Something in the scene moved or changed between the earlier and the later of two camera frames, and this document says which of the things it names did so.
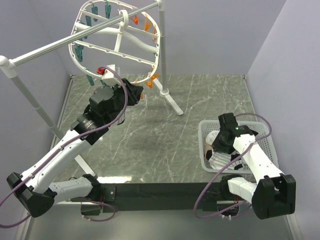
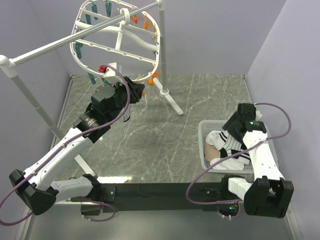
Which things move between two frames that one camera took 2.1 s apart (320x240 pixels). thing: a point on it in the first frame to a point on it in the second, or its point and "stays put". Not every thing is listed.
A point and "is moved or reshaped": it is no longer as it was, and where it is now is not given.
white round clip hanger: x=133 y=45 stays put
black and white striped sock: x=121 y=119 to x=126 y=114
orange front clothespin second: x=154 y=76 stays put
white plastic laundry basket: x=204 y=127 stays put
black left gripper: x=135 y=90 stays put
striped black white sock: x=218 y=161 is moved or reshaped
